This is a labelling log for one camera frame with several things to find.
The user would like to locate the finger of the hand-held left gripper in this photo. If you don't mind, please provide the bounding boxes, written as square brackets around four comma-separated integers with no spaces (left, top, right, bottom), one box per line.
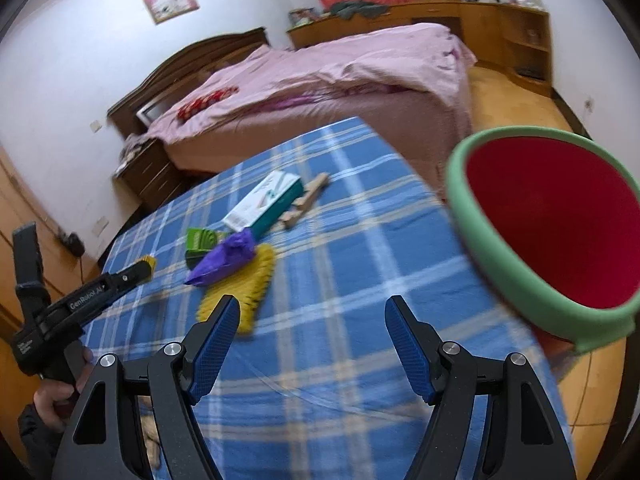
[100,260,152,295]

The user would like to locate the green rimmed red bin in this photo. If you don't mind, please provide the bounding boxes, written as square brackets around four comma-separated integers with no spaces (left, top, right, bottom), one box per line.
[445,127,640,353]

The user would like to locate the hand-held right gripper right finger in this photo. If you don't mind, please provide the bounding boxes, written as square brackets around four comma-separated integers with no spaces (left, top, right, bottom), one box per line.
[384,294,576,480]

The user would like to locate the red floral pillow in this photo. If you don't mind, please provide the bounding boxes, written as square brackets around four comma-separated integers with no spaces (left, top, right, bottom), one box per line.
[177,87,238,121]

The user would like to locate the dark grey clothes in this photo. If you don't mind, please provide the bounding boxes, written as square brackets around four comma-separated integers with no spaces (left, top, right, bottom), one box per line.
[330,1,390,18]

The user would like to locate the blue plaid tablecloth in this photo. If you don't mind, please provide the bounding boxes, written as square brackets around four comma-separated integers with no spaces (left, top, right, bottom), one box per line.
[82,116,571,480]

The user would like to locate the white and teal box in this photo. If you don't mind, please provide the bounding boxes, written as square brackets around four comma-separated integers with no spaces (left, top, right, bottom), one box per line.
[221,170,304,241]

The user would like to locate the black charger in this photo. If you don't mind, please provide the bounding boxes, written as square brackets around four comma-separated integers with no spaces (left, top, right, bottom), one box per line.
[57,230,86,256]

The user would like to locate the peanut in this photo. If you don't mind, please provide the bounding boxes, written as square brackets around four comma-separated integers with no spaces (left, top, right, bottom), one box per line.
[141,412,162,468]

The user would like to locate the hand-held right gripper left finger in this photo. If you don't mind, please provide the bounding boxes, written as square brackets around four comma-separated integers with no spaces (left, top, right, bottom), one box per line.
[52,294,242,480]

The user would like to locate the purple plastic bag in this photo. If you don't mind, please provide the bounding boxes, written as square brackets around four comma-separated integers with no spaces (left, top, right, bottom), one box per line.
[185,228,258,288]

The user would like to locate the pink duvet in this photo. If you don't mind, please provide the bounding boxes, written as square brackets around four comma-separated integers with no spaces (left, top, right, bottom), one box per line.
[145,22,476,133]

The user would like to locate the wooden clothespins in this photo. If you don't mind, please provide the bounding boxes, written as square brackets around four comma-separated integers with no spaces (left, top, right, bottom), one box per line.
[300,172,331,202]

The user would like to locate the person's left forearm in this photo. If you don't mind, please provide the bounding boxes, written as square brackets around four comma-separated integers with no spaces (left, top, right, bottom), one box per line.
[17,405,68,480]

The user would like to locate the wooden bed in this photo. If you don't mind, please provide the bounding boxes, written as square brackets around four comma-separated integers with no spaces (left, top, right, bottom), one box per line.
[107,27,476,196]

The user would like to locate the wooden nightstand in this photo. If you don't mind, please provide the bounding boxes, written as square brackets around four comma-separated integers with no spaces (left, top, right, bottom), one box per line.
[114,137,186,211]

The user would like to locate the person's left hand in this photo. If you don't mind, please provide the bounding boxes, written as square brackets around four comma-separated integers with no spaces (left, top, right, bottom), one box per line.
[32,345,96,431]

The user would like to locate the green paper packet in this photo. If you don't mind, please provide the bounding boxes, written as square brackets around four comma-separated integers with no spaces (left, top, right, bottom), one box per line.
[184,227,223,266]

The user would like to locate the grey cloth pile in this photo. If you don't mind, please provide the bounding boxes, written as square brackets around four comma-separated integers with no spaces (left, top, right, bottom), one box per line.
[120,132,151,161]

